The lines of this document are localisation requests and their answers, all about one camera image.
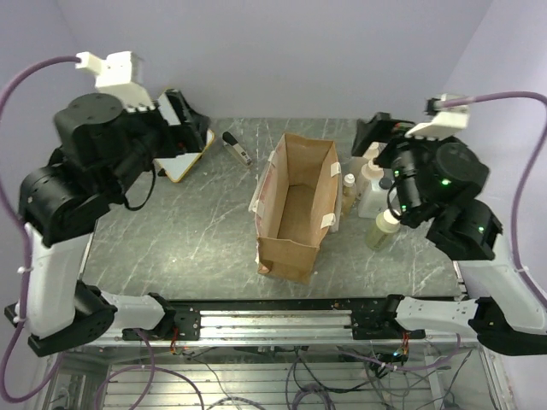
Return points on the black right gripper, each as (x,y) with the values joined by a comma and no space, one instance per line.
(381,128)

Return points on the beige cap bottle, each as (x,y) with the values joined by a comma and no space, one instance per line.
(368,173)
(385,226)

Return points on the small whiteboard with wooden frame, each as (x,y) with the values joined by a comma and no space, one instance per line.
(177,167)

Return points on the beige cylinder bottle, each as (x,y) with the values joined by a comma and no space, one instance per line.
(357,162)

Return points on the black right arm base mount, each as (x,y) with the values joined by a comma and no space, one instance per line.
(369,325)

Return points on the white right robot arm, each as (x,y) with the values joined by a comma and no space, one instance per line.
(438,179)

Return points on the amber bottle white cap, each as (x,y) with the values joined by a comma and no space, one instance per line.
(348,193)

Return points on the aluminium rail frame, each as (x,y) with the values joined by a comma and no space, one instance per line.
(251,359)

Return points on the brown canvas bag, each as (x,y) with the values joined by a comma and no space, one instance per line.
(295,206)

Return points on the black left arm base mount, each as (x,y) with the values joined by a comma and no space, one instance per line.
(187,326)

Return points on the beige cap bottle front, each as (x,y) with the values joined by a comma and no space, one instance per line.
(368,173)

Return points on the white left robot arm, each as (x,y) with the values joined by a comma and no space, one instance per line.
(108,139)

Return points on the white bottle black cap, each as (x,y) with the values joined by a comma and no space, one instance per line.
(375,196)

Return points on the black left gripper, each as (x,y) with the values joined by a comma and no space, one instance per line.
(187,137)

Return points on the black and white marker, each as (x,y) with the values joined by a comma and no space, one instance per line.
(236,149)

